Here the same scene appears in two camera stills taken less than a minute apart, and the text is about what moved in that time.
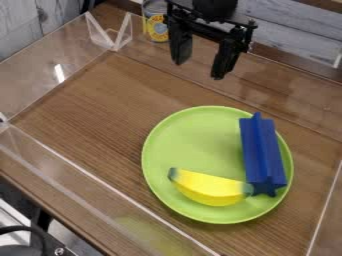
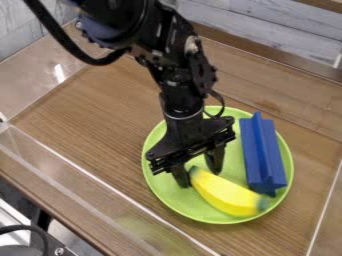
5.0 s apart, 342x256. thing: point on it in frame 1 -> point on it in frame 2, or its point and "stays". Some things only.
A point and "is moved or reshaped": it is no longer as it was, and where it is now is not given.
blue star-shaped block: x=262 y=154 stays
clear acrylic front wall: x=117 y=224 stays
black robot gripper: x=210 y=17 -> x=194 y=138
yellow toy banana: x=210 y=190 is moved or reshaped
